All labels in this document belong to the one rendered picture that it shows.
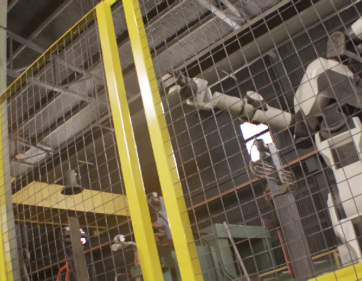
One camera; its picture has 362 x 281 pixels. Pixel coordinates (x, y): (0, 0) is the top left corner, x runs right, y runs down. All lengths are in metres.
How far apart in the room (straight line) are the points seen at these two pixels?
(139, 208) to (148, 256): 0.17
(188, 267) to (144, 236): 0.21
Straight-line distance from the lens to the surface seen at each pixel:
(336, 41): 1.84
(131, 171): 1.54
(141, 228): 1.48
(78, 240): 1.47
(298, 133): 1.94
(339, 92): 1.71
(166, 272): 2.20
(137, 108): 6.23
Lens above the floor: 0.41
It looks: 23 degrees up
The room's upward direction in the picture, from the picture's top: 14 degrees counter-clockwise
